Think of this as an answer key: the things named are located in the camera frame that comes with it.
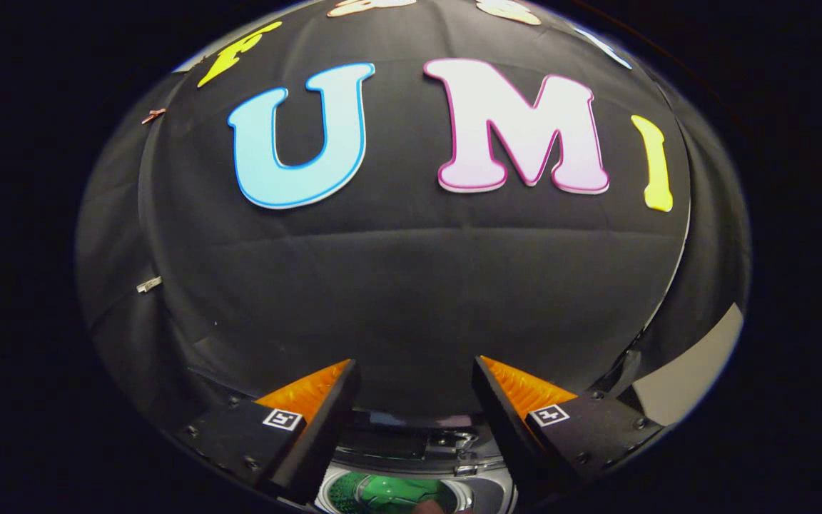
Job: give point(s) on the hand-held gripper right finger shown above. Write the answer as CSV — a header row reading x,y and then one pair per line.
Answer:
x,y
507,435

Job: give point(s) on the dark washing machine lid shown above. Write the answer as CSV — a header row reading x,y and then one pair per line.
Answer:
x,y
397,442

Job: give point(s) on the grey cabinet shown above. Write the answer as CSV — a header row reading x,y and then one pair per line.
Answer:
x,y
689,371

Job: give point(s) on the green polo shirt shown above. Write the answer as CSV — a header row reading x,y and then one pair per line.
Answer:
x,y
397,494

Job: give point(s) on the red clip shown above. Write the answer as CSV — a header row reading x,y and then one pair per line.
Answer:
x,y
153,114

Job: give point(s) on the silver clip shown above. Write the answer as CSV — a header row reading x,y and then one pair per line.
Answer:
x,y
148,284

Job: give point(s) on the black backdrop cloth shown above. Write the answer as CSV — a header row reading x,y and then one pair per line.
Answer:
x,y
411,285

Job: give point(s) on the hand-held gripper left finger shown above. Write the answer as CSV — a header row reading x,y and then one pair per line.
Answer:
x,y
318,435

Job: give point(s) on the grey washing machine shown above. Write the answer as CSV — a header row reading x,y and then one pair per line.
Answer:
x,y
482,492

